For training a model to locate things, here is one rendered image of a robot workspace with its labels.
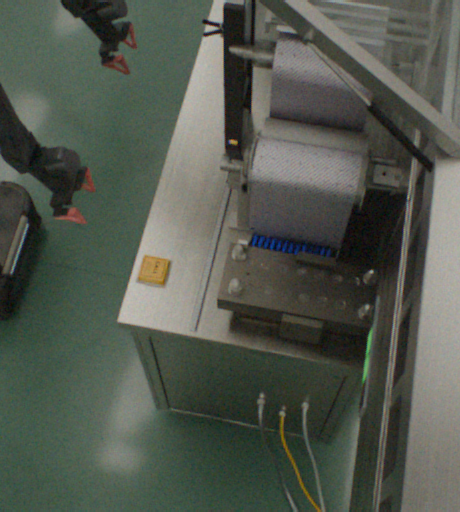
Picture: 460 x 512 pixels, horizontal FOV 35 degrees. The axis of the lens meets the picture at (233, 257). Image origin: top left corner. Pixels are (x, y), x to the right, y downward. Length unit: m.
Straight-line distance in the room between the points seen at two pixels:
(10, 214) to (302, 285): 1.46
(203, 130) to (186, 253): 0.41
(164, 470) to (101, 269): 0.85
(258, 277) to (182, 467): 1.09
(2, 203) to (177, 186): 1.04
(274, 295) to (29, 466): 1.33
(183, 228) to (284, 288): 0.38
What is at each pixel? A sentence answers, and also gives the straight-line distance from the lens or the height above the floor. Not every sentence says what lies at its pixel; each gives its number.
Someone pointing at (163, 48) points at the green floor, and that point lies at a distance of 3.65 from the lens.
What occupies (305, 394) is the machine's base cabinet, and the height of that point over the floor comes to 0.60.
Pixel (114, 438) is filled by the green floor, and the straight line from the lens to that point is 2.75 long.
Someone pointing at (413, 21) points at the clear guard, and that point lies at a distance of 1.30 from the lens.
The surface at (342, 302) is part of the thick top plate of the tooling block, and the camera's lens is 1.79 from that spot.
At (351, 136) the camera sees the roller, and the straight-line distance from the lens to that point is 1.79.
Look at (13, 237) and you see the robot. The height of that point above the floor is 0.24.
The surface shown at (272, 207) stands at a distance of 1.73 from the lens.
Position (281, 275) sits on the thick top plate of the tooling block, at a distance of 1.80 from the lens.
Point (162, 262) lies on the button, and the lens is 1.94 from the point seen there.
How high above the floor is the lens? 2.65
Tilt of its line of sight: 63 degrees down
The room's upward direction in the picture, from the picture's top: straight up
